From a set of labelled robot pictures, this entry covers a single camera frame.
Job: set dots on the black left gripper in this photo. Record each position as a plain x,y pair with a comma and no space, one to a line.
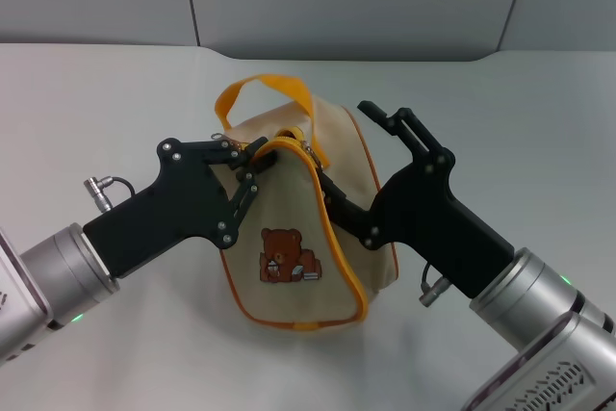
178,204

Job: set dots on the beige food bag yellow zipper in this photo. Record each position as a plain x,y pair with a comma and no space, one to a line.
298,218

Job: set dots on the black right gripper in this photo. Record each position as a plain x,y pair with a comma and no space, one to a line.
423,209

